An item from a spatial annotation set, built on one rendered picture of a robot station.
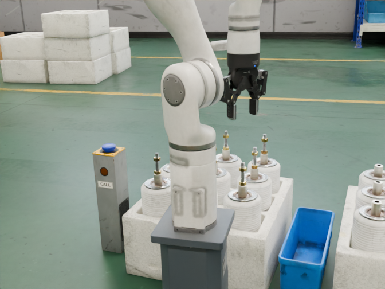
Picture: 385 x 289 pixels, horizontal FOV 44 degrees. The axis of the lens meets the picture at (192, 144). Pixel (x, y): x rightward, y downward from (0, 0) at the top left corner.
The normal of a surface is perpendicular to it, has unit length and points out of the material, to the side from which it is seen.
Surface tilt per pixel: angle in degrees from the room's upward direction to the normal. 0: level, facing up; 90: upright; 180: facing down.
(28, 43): 90
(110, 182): 90
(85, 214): 0
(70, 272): 0
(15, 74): 90
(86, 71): 90
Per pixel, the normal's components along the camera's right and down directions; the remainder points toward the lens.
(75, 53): -0.22, 0.32
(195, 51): -0.60, 0.44
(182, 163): -0.44, 0.30
